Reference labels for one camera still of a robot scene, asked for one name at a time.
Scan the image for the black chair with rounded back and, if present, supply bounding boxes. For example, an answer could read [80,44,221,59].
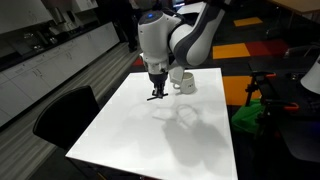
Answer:
[32,85,101,152]

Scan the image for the white background table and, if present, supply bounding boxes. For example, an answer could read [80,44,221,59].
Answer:
[176,0,208,16]

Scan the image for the black pen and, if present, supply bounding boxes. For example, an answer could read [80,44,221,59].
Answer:
[146,93,170,102]

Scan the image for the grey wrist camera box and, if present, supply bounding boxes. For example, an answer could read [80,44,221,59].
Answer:
[167,64,185,85]

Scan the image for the person in dark clothes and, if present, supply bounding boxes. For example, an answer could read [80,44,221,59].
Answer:
[112,0,140,53]

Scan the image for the coffee machine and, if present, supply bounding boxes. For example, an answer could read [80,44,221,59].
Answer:
[49,5,85,35]

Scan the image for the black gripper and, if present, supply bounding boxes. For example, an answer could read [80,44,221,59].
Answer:
[147,71,168,98]

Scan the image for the green bag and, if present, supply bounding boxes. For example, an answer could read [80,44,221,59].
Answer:
[231,99,265,135]

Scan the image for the white ceramic mug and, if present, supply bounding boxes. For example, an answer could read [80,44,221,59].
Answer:
[172,71,198,95]

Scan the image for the white wall cabinets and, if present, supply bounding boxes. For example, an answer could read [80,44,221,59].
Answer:
[0,0,54,35]

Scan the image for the wooden background table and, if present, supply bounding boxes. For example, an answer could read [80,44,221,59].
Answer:
[266,0,320,16]

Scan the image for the black side table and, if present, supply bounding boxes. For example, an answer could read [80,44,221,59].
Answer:
[264,71,320,164]

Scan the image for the white lamp shade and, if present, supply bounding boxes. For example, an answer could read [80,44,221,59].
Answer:
[300,54,320,96]

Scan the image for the white kitchen base cabinets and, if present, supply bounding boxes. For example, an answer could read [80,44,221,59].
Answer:
[0,21,121,128]

